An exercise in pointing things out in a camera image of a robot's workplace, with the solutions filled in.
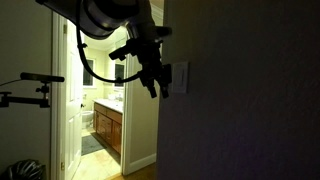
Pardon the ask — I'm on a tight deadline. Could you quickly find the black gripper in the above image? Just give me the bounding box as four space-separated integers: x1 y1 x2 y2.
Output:
133 37 173 100

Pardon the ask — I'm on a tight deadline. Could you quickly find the small dark window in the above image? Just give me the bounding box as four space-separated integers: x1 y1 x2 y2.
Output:
82 57 96 88
113 62 126 89

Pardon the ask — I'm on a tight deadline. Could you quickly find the wooden vanity cabinet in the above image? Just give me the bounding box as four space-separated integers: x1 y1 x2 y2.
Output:
93 98 124 156

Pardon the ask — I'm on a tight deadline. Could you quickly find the white toilet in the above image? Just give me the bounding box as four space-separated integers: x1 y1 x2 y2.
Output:
81 109 95 130

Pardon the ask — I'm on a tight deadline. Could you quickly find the white panel door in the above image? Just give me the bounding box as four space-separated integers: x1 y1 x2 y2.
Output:
63 20 84 180

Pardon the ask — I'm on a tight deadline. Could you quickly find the grey bath mat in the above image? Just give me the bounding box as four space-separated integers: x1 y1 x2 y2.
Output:
81 133 107 157

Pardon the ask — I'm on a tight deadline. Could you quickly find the white light switch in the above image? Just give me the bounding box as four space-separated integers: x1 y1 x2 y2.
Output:
171 61 190 94

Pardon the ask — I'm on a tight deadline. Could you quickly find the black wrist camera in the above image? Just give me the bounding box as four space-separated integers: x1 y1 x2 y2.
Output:
108 42 137 62

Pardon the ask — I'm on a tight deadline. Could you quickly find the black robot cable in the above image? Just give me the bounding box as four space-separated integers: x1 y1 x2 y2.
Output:
75 0 142 85

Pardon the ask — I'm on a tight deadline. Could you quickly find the black bar camera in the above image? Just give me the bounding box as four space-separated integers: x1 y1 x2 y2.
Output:
19 71 66 84

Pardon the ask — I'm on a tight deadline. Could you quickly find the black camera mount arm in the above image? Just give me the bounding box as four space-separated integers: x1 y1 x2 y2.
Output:
0 83 52 110

